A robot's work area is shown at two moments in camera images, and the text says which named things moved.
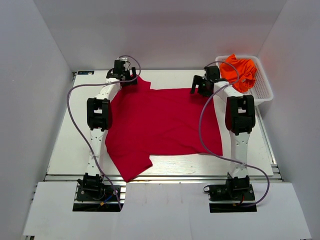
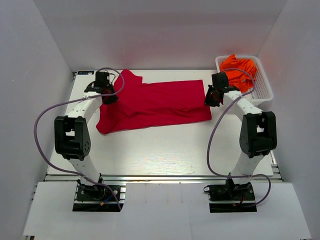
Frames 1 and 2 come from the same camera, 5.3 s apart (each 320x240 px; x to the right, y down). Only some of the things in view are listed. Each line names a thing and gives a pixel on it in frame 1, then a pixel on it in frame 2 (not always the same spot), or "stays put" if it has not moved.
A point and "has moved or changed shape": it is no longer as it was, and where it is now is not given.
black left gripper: (133, 82) → (113, 99)
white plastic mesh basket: (262, 91) stays put
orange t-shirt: (240, 72) stays put
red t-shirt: (144, 122) has moved or changed shape
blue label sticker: (85, 72) stays put
